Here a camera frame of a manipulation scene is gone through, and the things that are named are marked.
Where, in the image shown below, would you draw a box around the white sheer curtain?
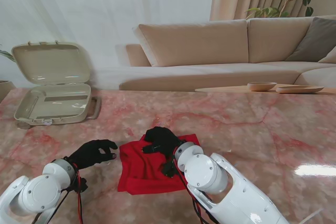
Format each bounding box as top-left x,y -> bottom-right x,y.
0,0 -> 217,90

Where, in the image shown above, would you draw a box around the red shirt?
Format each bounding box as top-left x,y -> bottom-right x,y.
117,134 -> 202,195

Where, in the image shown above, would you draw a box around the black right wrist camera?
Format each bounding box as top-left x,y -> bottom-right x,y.
160,159 -> 178,178

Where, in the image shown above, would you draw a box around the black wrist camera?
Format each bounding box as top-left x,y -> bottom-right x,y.
160,159 -> 178,178
69,176 -> 88,193

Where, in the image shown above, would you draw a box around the beige plant pot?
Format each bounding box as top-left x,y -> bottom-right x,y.
0,80 -> 17,103

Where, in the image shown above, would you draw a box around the red-black left arm cable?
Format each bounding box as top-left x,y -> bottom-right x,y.
74,166 -> 85,224

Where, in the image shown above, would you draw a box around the deep wooden bowl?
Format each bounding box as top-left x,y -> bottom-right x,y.
247,81 -> 277,91

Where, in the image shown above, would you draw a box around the brown sofa cushion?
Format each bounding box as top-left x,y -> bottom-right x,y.
285,17 -> 336,62

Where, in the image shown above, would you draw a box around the red-black right arm cable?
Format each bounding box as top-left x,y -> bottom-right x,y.
172,155 -> 218,224

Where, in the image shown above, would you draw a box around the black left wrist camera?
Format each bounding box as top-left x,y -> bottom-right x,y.
69,176 -> 88,193

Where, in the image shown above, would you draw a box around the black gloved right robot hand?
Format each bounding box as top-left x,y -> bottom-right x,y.
141,126 -> 186,161

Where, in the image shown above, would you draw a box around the open beige hard-shell suitcase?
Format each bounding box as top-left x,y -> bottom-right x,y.
11,40 -> 102,127

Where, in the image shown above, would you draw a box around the shallow wooden dish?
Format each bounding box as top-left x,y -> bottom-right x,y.
275,85 -> 324,94

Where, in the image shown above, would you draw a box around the cream sofa cushion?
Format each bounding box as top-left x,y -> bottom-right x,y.
318,47 -> 336,64

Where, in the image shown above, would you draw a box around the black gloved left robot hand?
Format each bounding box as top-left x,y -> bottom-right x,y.
64,139 -> 118,169

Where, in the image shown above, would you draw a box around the red-black arm cable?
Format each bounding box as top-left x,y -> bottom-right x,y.
172,155 -> 218,224
74,166 -> 85,224

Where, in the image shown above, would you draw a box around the beige sectional sofa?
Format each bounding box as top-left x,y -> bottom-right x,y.
119,16 -> 336,91

